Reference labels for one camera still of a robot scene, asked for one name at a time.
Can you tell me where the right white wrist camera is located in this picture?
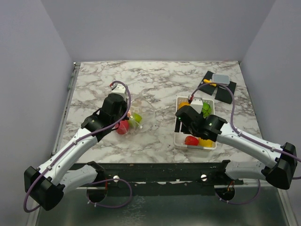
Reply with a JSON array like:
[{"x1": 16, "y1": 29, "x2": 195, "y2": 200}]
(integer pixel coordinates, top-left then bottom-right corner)
[{"x1": 190, "y1": 98, "x2": 203, "y2": 114}]

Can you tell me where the clear zip top bag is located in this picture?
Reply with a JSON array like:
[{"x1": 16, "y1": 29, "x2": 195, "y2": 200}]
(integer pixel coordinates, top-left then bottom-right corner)
[{"x1": 114, "y1": 94, "x2": 155, "y2": 137}]

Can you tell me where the orange yellow toy potato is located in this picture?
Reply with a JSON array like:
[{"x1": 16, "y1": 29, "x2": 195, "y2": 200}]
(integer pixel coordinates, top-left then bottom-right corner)
[{"x1": 178, "y1": 102, "x2": 190, "y2": 109}]

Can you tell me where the dark green toy melon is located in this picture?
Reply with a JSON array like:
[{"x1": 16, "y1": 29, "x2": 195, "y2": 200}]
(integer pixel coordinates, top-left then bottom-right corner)
[{"x1": 201, "y1": 103, "x2": 212, "y2": 118}]

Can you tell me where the black foam block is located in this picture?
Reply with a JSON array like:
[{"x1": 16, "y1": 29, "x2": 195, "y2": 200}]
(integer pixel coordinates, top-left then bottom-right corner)
[
  {"x1": 215, "y1": 81, "x2": 237, "y2": 104},
  {"x1": 198, "y1": 71, "x2": 216, "y2": 96}
]

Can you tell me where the small red toy fruit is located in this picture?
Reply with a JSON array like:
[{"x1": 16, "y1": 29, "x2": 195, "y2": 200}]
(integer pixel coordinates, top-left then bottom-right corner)
[{"x1": 184, "y1": 136, "x2": 199, "y2": 146}]

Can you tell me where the red toy apple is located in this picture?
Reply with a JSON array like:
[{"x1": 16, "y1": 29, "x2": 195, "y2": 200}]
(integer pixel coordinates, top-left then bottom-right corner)
[{"x1": 116, "y1": 121, "x2": 129, "y2": 135}]

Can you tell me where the aluminium rail frame front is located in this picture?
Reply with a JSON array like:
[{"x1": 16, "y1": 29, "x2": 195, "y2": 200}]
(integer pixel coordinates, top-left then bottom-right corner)
[{"x1": 27, "y1": 176, "x2": 297, "y2": 226}]

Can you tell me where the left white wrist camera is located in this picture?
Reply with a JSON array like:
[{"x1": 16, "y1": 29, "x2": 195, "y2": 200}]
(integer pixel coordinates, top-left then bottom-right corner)
[{"x1": 111, "y1": 83, "x2": 127, "y2": 99}]

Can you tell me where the yellow handled knife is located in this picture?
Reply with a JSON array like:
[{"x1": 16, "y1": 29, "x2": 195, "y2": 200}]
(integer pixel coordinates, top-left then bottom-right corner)
[{"x1": 203, "y1": 79, "x2": 217, "y2": 87}]

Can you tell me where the white perforated plastic basket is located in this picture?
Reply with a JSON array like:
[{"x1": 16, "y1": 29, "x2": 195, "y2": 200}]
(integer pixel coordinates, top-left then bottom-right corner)
[{"x1": 174, "y1": 97, "x2": 216, "y2": 150}]

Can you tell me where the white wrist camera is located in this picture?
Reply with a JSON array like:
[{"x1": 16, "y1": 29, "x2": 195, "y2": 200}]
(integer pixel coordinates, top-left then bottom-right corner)
[
  {"x1": 111, "y1": 83, "x2": 127, "y2": 99},
  {"x1": 190, "y1": 98, "x2": 203, "y2": 114}
]

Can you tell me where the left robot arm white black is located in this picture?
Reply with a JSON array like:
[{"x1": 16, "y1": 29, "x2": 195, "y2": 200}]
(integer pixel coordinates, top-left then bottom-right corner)
[{"x1": 23, "y1": 91, "x2": 132, "y2": 213}]

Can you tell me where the light green toy apple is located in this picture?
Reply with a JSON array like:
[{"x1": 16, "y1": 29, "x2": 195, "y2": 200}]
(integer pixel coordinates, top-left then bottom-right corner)
[{"x1": 132, "y1": 113, "x2": 142, "y2": 123}]

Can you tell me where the grey lidded plastic box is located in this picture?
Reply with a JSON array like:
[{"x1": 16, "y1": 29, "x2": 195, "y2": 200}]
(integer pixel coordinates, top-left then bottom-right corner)
[{"x1": 211, "y1": 73, "x2": 230, "y2": 86}]

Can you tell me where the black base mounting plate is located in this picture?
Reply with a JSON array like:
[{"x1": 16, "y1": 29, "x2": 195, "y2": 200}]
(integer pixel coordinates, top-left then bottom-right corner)
[{"x1": 88, "y1": 160, "x2": 232, "y2": 196}]

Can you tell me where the black foam block left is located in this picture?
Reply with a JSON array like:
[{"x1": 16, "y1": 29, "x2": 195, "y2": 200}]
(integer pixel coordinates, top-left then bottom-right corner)
[{"x1": 198, "y1": 71, "x2": 216, "y2": 96}]

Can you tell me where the aluminium rail left edge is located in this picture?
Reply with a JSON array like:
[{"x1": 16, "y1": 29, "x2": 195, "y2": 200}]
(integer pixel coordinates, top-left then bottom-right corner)
[{"x1": 51, "y1": 62, "x2": 81, "y2": 156}]

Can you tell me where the black foam block right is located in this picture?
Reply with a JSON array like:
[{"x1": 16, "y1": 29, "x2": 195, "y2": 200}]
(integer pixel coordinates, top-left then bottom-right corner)
[{"x1": 215, "y1": 81, "x2": 237, "y2": 104}]

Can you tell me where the yellow toy lemon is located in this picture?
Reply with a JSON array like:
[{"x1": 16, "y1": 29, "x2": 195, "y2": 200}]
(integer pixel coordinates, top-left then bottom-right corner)
[{"x1": 198, "y1": 138, "x2": 213, "y2": 147}]

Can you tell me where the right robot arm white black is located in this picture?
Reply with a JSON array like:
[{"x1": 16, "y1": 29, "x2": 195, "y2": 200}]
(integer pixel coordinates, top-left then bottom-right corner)
[{"x1": 175, "y1": 105, "x2": 297, "y2": 190}]

